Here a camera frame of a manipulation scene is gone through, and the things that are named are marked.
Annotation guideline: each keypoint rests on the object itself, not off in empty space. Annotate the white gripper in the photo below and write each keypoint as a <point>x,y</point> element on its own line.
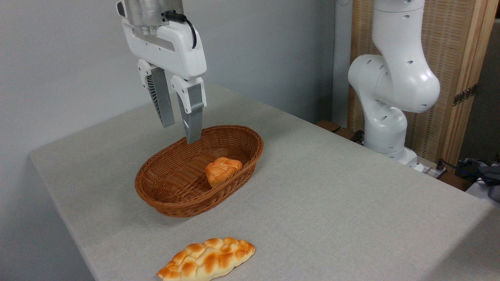
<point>172,50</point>

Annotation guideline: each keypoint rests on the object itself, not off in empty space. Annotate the long braided bread loaf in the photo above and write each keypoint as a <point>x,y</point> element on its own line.
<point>207,259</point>

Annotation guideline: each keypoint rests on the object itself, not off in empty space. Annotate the round orange bread roll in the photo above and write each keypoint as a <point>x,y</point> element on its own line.
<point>220,169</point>

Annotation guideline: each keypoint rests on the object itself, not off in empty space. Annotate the brown wicker oval basket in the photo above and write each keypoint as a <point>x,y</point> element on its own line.
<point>175,187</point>

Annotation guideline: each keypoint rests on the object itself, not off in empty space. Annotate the brown wooden base platform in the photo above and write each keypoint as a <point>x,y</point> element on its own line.
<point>332,127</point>

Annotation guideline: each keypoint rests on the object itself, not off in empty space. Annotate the black clamp at base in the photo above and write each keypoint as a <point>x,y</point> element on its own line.
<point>358,136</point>

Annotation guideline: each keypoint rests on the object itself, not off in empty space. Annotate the white power strip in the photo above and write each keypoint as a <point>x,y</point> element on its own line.
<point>433,171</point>

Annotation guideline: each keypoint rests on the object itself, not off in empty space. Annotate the metal screen hinge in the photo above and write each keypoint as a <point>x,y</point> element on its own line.
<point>465,95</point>

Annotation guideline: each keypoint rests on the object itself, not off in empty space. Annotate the dark blue-grey bag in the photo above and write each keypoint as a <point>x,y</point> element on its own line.
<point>488,175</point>

